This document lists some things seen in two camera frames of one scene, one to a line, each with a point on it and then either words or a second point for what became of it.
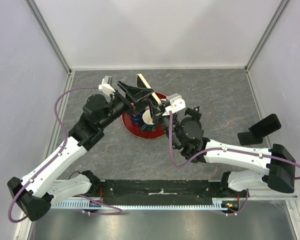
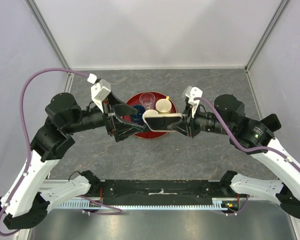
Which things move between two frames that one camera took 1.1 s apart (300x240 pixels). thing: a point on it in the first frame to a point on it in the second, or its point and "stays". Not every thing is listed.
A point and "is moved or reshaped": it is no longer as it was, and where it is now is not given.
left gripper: (131, 107) to (123, 130)
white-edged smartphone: (141, 82) is moved or reshaped
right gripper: (157, 111) to (181, 126)
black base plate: (154, 192) stays
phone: (265, 126) stays
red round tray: (136, 131) stays
